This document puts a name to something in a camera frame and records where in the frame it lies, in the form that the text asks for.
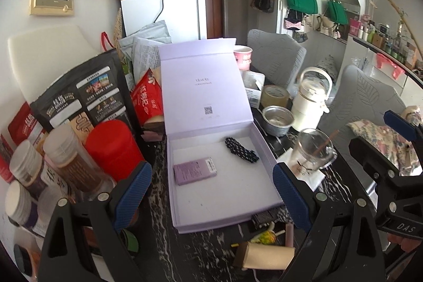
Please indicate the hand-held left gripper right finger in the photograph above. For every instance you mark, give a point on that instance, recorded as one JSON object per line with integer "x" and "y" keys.
{"x": 290, "y": 196}

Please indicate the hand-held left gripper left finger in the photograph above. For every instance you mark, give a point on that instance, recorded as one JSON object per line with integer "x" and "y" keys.
{"x": 132, "y": 192}

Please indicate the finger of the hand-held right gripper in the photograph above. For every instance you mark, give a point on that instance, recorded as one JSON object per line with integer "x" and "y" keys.
{"x": 370, "y": 153}
{"x": 398, "y": 121}

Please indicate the black white gingham scrunchie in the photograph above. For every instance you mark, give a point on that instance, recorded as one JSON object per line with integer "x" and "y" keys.
{"x": 281, "y": 214}

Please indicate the yellow green small brush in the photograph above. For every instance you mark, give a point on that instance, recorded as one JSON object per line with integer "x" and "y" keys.
{"x": 266, "y": 237}

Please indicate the lavender gift box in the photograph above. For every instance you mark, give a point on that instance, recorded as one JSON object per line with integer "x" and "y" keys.
{"x": 211, "y": 123}

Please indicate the person's right hand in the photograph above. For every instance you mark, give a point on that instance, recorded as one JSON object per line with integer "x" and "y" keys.
{"x": 401, "y": 242}

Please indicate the floral cloth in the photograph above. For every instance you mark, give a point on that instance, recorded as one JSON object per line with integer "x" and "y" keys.
{"x": 380, "y": 133}

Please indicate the white paper napkin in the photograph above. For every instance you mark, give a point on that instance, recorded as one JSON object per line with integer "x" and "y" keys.
{"x": 312, "y": 179}

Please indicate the small black packet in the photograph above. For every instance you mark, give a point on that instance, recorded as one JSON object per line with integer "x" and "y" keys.
{"x": 264, "y": 219}

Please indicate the pink stick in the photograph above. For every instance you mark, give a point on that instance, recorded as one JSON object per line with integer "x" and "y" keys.
{"x": 289, "y": 234}

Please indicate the grey patterned chair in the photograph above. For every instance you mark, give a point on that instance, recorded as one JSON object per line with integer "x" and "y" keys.
{"x": 274, "y": 54}
{"x": 363, "y": 100}

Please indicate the wooden stick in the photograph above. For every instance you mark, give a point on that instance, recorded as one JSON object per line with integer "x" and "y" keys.
{"x": 327, "y": 141}

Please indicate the red canister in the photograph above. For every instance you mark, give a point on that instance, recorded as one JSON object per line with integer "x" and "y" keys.
{"x": 112, "y": 150}

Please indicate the green tape roll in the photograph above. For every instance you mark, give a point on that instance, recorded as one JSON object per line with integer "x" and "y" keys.
{"x": 130, "y": 240}

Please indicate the glass mug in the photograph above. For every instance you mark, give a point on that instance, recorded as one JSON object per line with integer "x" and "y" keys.
{"x": 312, "y": 153}

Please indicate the small purple box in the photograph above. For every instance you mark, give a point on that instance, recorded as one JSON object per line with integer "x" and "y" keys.
{"x": 195, "y": 171}

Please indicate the black polka-dot scrunchie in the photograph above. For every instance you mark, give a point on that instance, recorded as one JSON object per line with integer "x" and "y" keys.
{"x": 241, "y": 151}

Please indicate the brown spice jar white lid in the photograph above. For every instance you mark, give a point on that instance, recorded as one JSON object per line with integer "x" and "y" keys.
{"x": 72, "y": 156}

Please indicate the white thermos bottle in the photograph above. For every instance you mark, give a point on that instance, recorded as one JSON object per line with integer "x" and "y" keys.
{"x": 309, "y": 107}

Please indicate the metal cup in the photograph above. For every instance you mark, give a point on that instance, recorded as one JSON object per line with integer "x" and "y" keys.
{"x": 277, "y": 120}

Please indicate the row of bottles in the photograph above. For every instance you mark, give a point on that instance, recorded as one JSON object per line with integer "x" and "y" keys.
{"x": 386, "y": 40}

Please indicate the dark patterned cushion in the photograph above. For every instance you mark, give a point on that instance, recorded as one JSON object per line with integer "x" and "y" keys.
{"x": 327, "y": 69}

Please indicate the red snack bag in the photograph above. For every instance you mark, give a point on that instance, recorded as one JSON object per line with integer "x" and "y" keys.
{"x": 148, "y": 100}

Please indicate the brown packing tape roll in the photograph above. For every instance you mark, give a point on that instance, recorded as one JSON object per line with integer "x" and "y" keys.
{"x": 275, "y": 98}

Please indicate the purple jar white lid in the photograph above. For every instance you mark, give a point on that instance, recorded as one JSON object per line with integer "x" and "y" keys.
{"x": 19, "y": 206}
{"x": 26, "y": 166}

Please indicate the black coffee bag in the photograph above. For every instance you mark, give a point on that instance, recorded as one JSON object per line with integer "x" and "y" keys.
{"x": 82, "y": 93}

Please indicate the white carton box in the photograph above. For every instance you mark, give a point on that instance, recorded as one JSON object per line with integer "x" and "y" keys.
{"x": 252, "y": 90}

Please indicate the red flat package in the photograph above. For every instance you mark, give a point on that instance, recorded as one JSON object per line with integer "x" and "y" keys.
{"x": 23, "y": 126}

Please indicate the folded newspaper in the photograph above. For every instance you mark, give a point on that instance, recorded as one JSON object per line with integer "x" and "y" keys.
{"x": 145, "y": 54}

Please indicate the pink paper cup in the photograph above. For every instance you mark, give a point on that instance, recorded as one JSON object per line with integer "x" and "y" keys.
{"x": 243, "y": 59}

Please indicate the grey plastic mailer bag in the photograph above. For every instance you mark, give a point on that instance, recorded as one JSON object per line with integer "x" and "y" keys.
{"x": 155, "y": 32}

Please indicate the cream chair back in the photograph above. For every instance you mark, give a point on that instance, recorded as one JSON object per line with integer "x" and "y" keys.
{"x": 46, "y": 54}

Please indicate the woven straw fan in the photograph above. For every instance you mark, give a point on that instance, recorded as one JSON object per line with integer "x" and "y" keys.
{"x": 118, "y": 27}

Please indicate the white fridge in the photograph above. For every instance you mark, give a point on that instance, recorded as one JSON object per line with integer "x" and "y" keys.
{"x": 185, "y": 11}

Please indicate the brown door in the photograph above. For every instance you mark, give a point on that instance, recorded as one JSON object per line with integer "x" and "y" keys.
{"x": 211, "y": 4}

